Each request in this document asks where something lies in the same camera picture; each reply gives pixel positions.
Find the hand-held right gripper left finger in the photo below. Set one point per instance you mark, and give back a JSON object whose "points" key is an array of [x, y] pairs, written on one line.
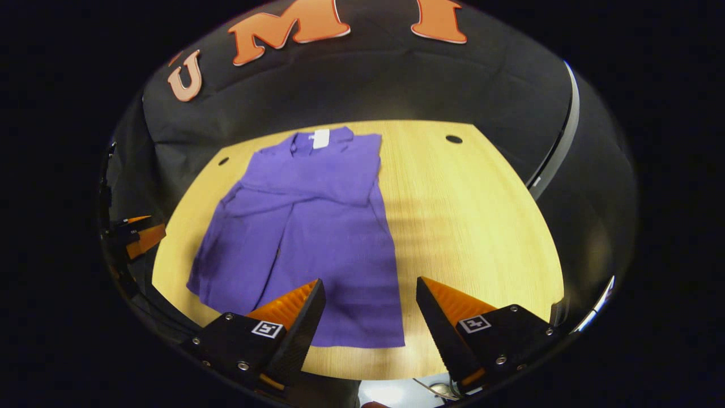
{"points": [[303, 328]]}

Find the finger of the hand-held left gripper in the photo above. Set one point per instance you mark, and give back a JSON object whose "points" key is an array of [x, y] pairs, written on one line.
{"points": [[144, 241], [133, 222]]}

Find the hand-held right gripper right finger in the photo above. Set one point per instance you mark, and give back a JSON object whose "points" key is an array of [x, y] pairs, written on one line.
{"points": [[442, 334]]}

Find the purple knit shirt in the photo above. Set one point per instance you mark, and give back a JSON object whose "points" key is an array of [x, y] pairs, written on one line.
{"points": [[328, 238]]}

